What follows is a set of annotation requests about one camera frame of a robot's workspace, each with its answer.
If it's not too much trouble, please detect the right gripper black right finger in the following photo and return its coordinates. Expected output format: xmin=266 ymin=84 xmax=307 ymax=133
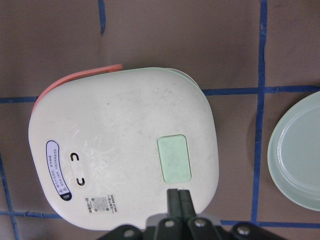
xmin=178 ymin=189 xmax=196 ymax=220

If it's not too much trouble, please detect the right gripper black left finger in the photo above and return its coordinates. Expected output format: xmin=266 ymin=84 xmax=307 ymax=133
xmin=166 ymin=189 xmax=181 ymax=220

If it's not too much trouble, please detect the near green plate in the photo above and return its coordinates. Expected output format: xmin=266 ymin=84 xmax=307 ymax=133
xmin=267 ymin=92 xmax=320 ymax=211

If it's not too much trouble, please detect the white rice cooker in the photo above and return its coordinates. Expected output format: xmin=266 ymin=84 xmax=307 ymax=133
xmin=28 ymin=66 xmax=219 ymax=230

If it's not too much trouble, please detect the brown paper table mat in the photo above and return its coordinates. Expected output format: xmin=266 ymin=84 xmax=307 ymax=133
xmin=0 ymin=0 xmax=320 ymax=240

